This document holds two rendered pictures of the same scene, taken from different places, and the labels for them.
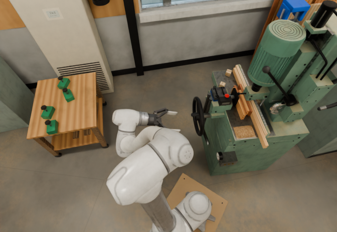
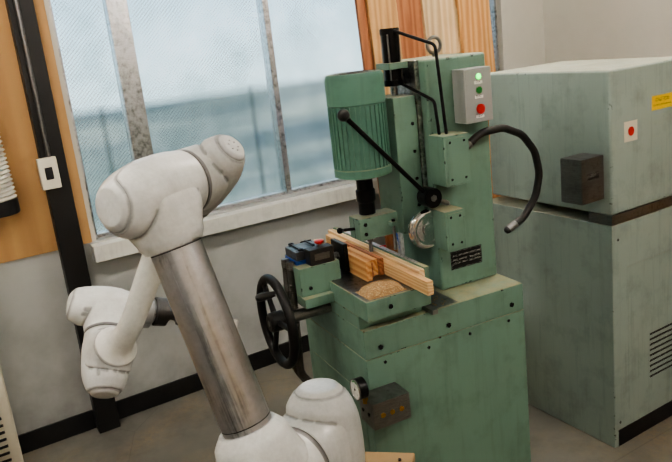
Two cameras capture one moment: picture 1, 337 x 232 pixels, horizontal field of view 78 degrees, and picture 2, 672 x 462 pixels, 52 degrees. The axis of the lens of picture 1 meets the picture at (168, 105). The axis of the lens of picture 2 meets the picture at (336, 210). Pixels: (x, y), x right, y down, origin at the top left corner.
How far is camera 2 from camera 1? 1.23 m
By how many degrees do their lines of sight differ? 44
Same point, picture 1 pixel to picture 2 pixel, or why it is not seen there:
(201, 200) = (322, 382)
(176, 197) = not seen: outside the picture
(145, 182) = (168, 169)
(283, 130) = (470, 292)
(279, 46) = (348, 86)
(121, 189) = (128, 175)
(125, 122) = (101, 301)
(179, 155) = (218, 141)
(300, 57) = (395, 108)
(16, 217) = not seen: outside the picture
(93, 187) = not seen: outside the picture
